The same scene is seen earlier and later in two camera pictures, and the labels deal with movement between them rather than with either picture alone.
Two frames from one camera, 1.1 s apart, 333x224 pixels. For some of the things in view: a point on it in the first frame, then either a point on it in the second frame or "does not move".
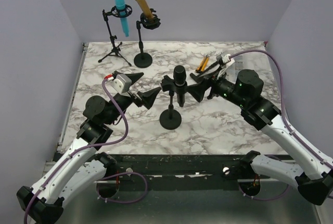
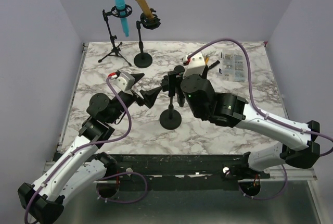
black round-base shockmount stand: [144, 60] does not move
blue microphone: [120, 7] does not move
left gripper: [148, 97] does not move
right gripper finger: [198, 90] to [171, 75]
